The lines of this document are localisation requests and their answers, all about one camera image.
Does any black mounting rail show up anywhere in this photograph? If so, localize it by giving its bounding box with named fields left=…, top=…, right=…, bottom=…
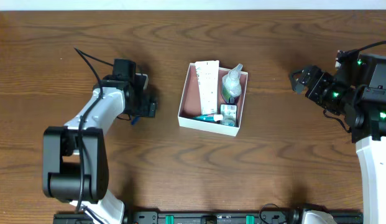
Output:
left=52, top=203, right=364, bottom=224

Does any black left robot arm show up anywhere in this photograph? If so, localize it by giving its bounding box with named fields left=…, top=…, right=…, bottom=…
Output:
left=42, top=59, right=157, bottom=224

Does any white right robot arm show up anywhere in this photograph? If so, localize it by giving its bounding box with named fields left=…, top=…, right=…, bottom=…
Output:
left=288, top=49, right=386, bottom=223

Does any clear pump bottle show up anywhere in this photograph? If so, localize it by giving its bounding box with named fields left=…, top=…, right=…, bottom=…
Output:
left=221, top=63, right=243, bottom=105

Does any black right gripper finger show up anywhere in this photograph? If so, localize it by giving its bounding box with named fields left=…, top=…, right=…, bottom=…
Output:
left=300, top=65, right=322, bottom=78
left=288, top=69, right=306, bottom=93

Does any green soap box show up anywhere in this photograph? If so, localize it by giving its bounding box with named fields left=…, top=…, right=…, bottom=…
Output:
left=220, top=105, right=237, bottom=127

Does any white cream tube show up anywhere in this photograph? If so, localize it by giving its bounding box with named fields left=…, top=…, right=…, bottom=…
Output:
left=195, top=60, right=219, bottom=114

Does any blue disposable razor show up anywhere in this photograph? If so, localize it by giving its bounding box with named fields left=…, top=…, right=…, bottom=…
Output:
left=131, top=116, right=140, bottom=125

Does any white cardboard box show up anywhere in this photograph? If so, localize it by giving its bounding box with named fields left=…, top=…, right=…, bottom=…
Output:
left=178, top=63, right=249, bottom=136

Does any teal toothpaste tube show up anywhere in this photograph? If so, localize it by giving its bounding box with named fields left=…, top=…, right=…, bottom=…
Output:
left=193, top=114, right=224, bottom=123

